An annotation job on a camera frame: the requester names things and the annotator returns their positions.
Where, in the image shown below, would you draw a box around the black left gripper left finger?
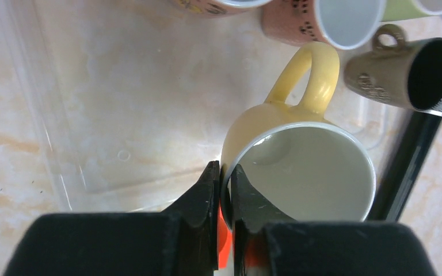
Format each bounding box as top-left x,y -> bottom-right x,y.
4,161 -> 220,275

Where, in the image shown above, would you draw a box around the sage green mug back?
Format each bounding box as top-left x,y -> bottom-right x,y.
381,0 -> 442,22

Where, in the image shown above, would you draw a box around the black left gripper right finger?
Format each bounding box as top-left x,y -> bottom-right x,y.
230,165 -> 436,275

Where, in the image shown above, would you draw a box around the clear plastic tray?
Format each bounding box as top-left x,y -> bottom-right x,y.
0,0 -> 393,212

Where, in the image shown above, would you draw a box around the brown mug white interior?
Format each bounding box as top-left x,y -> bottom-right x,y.
170,0 -> 271,18

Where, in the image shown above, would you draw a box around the small grey blue mug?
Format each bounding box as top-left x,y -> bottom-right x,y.
261,0 -> 386,50

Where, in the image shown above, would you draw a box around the orange plastic piece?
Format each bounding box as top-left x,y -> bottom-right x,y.
214,211 -> 270,275

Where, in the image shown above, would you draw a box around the black handheld microphone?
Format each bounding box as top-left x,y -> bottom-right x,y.
367,99 -> 442,221

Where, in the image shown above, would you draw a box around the yellow mug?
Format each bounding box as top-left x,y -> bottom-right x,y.
220,42 -> 376,225

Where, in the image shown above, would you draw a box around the dark brown mug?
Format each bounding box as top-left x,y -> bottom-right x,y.
344,24 -> 442,112

